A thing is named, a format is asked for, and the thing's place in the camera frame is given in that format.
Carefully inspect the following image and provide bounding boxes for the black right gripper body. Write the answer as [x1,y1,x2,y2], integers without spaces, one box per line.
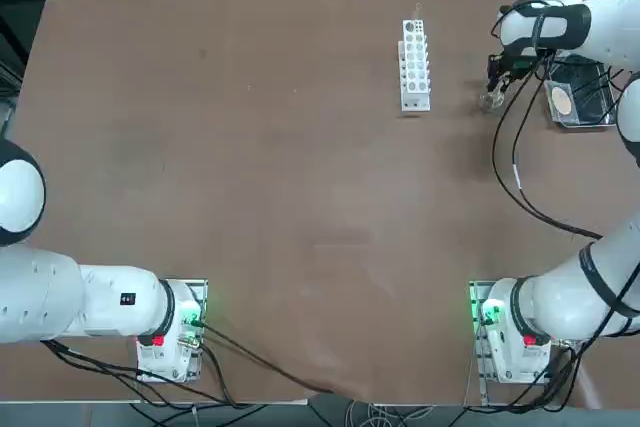
[487,49,539,81]

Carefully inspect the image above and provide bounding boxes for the glass alcohol lamp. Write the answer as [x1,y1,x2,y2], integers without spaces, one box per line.
[477,86,506,111]

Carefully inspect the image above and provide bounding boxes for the steel tray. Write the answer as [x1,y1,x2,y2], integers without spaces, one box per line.
[542,54,620,133]

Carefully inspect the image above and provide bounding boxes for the white test tube rack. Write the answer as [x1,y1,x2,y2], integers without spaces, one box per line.
[397,19,432,113]

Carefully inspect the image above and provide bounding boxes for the black iron tripod stand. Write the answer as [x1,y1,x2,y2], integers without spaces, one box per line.
[572,66,617,123]

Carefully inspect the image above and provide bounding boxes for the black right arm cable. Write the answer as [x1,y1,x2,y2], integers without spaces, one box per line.
[489,0,604,241]

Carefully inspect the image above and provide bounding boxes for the black right arm base cables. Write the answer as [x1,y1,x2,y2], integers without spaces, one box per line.
[507,336,594,414]

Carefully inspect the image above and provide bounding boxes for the white cable bundle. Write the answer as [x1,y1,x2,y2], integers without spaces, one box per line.
[344,399,432,427]

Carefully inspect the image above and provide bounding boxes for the black left arm base cable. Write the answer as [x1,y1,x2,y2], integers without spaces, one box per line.
[42,319,351,407]

